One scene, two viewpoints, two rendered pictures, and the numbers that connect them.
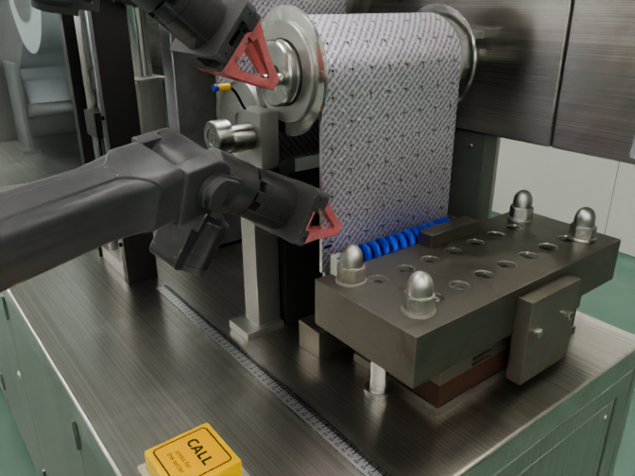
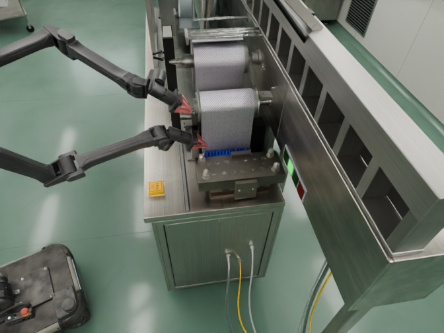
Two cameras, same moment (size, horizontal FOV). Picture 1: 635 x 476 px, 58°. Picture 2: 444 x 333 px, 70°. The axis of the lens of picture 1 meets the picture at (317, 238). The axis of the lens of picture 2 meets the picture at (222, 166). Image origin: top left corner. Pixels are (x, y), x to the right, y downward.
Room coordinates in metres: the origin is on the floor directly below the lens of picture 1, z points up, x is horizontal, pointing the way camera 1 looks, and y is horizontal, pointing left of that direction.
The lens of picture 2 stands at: (-0.28, -0.59, 2.08)
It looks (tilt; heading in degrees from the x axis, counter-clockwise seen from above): 46 degrees down; 27
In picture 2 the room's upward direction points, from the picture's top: 2 degrees clockwise
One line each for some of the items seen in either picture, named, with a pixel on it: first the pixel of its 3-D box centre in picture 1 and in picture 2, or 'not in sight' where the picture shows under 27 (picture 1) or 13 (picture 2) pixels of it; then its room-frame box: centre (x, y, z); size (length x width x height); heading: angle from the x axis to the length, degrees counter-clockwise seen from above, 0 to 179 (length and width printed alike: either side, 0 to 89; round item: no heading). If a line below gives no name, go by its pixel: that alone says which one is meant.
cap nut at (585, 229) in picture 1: (584, 223); (276, 166); (0.72, -0.36, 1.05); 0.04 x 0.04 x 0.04
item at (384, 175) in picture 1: (390, 185); (226, 137); (0.73, -0.10, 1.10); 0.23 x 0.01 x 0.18; 128
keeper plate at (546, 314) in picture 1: (544, 329); (245, 189); (0.59, -0.27, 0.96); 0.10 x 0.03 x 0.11; 128
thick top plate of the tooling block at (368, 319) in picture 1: (477, 279); (238, 170); (0.66, -0.20, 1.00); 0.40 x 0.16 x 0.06; 128
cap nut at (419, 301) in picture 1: (420, 291); (206, 172); (0.52, -0.10, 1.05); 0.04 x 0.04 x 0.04
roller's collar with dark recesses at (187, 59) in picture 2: not in sight; (187, 61); (0.88, 0.21, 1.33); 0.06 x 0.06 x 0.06; 38
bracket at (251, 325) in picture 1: (250, 228); (191, 135); (0.70, 0.09, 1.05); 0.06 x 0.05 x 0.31; 128
